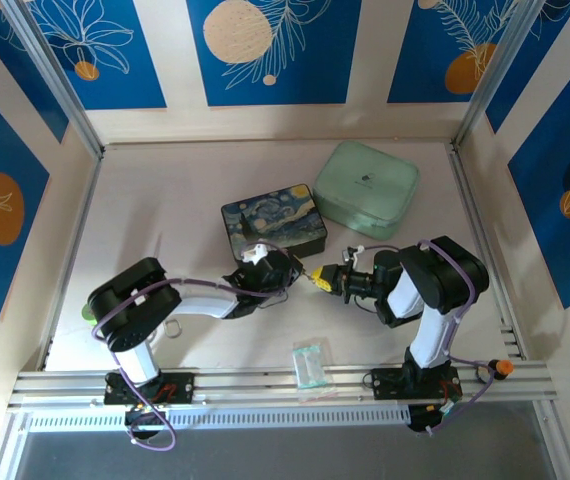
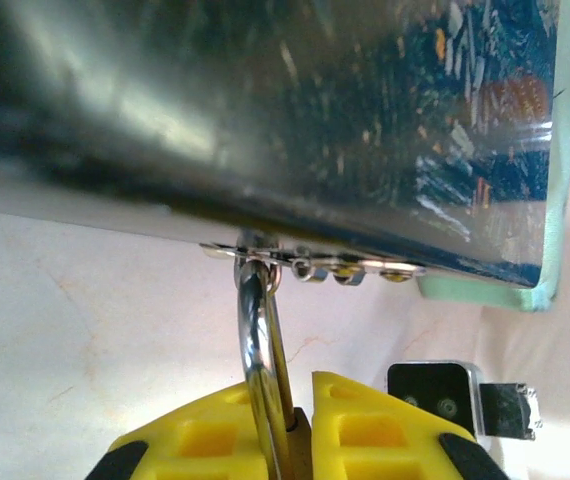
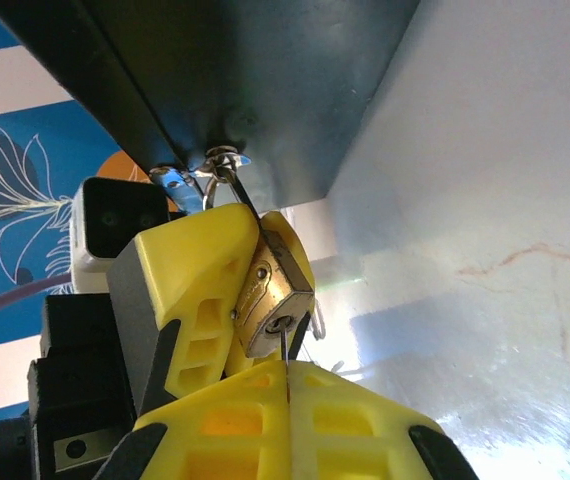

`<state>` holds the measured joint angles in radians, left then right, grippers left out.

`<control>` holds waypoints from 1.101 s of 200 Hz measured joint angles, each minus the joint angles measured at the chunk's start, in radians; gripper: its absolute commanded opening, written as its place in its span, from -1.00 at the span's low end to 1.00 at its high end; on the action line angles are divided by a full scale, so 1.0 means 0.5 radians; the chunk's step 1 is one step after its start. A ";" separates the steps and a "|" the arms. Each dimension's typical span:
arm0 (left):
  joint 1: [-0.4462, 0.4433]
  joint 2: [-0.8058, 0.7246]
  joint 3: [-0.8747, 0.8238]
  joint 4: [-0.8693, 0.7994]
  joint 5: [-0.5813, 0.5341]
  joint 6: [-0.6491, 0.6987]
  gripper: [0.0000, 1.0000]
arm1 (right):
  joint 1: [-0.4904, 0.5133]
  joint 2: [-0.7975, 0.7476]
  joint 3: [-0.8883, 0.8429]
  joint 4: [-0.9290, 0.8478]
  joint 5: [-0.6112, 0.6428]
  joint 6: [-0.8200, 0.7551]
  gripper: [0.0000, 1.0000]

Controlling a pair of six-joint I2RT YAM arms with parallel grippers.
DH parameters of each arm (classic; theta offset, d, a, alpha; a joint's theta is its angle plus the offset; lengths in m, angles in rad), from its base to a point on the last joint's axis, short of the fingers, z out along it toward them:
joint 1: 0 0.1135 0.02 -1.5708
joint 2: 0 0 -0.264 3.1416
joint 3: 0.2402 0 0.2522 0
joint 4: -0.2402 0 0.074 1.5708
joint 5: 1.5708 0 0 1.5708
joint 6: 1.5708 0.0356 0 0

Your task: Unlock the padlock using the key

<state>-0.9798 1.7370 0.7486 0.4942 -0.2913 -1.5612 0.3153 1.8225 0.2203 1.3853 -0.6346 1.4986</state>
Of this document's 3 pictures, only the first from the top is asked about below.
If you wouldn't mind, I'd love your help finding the mint green medicine bag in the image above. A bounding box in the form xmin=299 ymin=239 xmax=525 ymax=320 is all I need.
xmin=312 ymin=140 xmax=421 ymax=241

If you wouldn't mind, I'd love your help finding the aluminium table side rail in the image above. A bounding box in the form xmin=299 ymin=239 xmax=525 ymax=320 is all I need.
xmin=447 ymin=148 xmax=525 ymax=362
xmin=37 ymin=154 xmax=105 ymax=372

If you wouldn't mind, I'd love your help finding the aluminium frame post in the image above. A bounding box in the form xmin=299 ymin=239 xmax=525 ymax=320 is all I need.
xmin=0 ymin=0 xmax=105 ymax=160
xmin=451 ymin=0 xmax=549 ymax=151

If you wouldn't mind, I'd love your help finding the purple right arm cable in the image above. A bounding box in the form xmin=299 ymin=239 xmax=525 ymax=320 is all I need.
xmin=352 ymin=238 xmax=501 ymax=437

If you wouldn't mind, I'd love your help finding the white slotted cable duct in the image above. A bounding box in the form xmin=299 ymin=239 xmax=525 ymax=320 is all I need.
xmin=23 ymin=405 xmax=412 ymax=434

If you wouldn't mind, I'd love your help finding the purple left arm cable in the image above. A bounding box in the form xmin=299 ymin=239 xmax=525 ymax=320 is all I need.
xmin=90 ymin=277 xmax=291 ymax=451

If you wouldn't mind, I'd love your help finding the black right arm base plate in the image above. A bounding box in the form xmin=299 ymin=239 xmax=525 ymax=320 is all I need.
xmin=370 ymin=366 xmax=465 ymax=402

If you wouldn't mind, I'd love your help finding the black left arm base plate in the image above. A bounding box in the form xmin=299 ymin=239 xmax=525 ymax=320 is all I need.
xmin=103 ymin=369 xmax=197 ymax=407

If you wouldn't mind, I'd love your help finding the aluminium mounting rail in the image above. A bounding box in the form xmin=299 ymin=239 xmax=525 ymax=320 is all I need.
xmin=7 ymin=360 xmax=560 ymax=412

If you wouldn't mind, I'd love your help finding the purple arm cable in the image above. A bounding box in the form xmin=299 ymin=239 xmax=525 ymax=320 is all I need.
xmin=90 ymin=277 xmax=291 ymax=451
xmin=352 ymin=238 xmax=501 ymax=437

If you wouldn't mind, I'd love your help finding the starry night painted box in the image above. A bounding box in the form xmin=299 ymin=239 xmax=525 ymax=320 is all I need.
xmin=220 ymin=183 xmax=329 ymax=266

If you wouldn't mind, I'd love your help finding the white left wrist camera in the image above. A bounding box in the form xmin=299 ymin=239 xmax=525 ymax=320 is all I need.
xmin=241 ymin=242 xmax=270 ymax=265

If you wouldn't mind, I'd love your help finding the clear plastic bag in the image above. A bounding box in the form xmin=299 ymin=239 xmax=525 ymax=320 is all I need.
xmin=291 ymin=339 xmax=335 ymax=404

